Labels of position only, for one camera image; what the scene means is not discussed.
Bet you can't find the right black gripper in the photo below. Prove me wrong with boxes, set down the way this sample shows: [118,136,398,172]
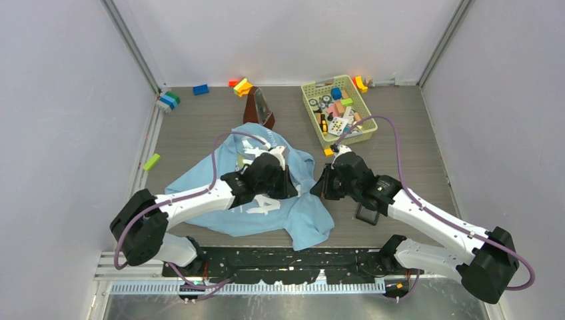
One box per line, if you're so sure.
[310,163,360,201]

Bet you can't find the light blue printed t-shirt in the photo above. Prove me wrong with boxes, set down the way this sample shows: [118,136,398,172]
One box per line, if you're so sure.
[165,123,334,251]

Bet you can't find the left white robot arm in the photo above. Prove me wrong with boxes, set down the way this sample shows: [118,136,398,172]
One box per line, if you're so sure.
[109,146,298,276]

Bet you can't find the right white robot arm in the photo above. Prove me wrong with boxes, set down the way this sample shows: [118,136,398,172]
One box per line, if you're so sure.
[310,151,520,304]

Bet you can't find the green plastic basket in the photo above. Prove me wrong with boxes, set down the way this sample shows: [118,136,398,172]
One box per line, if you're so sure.
[300,75,378,149]

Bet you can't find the brown metronome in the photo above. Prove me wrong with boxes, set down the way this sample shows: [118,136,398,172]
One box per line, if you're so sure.
[243,86,275,130]

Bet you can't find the yellow orange toy block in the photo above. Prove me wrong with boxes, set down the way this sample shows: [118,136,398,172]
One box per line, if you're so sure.
[233,78,253,97]

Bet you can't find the yellow red corner blocks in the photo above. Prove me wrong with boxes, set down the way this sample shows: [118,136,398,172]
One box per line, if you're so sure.
[352,76,373,93]

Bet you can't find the blue toy brick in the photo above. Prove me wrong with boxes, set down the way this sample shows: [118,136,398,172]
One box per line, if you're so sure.
[193,84,209,96]

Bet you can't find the lime green toy brick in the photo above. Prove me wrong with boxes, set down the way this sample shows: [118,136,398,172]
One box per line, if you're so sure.
[142,153,161,171]

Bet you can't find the stacked blue green bricks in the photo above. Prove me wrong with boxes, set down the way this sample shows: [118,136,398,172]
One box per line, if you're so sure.
[155,91,181,113]

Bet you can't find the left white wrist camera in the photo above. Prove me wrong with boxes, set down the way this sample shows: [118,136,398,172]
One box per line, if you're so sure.
[268,145,288,170]

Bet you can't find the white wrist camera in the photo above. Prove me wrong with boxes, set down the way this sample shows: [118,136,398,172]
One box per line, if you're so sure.
[331,145,353,168]
[268,145,288,170]

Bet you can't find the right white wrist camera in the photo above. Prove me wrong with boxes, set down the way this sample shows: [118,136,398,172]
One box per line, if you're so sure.
[331,145,353,168]

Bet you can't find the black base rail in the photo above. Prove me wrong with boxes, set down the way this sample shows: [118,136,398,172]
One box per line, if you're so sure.
[179,247,418,285]

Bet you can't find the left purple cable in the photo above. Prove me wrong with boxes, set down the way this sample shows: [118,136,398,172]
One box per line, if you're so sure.
[113,131,271,301]

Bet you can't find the purple cable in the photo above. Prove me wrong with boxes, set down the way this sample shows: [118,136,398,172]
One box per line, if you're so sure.
[335,115,536,303]
[113,131,271,301]

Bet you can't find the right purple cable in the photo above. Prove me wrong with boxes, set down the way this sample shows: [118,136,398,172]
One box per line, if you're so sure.
[335,115,536,303]

